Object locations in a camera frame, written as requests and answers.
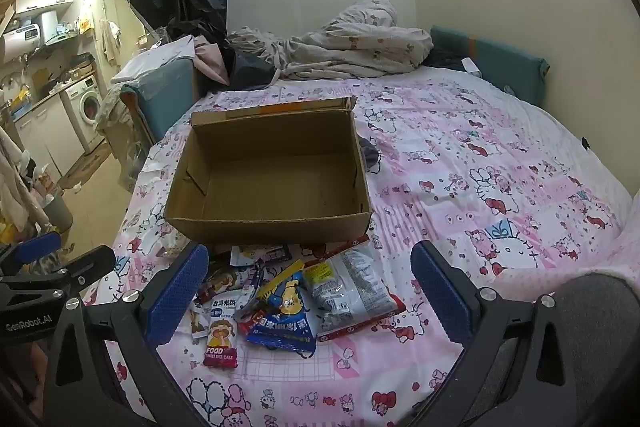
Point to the small dark cloth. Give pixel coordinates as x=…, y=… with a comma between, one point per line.
x=370, y=154

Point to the teal padded bed board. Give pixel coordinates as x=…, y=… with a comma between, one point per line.
x=500, y=57
x=160, y=107

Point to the pink cloth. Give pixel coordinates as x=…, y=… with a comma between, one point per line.
x=212, y=59

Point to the pink fleece blanket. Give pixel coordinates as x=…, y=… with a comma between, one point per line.
x=600, y=257

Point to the white folded cloth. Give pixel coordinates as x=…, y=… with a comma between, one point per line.
x=155, y=57

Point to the blue snack packet with bear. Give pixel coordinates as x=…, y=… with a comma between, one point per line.
x=285, y=317

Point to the crumpled floral quilt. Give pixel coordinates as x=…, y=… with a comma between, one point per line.
x=350, y=42

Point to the white water heater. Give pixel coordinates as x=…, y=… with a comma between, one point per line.
x=20, y=42

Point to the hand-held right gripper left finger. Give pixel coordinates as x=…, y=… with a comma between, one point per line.
x=177, y=292

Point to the red white cartoon snack packet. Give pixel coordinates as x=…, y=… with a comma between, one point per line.
x=220, y=337

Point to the dark bag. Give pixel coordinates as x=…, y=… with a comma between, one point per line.
x=247, y=69

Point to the hanging white towel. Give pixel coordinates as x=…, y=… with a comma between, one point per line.
x=107, y=42

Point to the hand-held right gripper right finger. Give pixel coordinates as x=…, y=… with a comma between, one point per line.
x=440, y=292

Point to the white washing machine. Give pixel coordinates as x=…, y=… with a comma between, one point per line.
x=85, y=107

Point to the brown snack packet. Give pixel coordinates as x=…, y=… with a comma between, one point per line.
x=222, y=279

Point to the pink cartoon printed bed sheet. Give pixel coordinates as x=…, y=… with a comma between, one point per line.
x=475, y=167

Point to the clear packet with yellow label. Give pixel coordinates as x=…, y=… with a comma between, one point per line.
x=350, y=292

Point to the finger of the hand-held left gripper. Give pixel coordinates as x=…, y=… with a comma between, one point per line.
x=85, y=259
x=37, y=244

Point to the small brown snack clear wrapper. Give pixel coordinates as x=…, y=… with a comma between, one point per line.
x=198, y=319

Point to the hanging white cloths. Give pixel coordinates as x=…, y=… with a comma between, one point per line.
x=15, y=192

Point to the black white snack packet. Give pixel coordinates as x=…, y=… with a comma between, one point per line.
x=260, y=255

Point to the grey bin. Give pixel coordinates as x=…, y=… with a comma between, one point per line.
x=60, y=212

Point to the brown cardboard box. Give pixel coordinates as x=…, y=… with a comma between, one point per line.
x=280, y=187

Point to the white base cabinet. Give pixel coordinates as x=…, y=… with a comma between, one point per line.
x=47, y=137

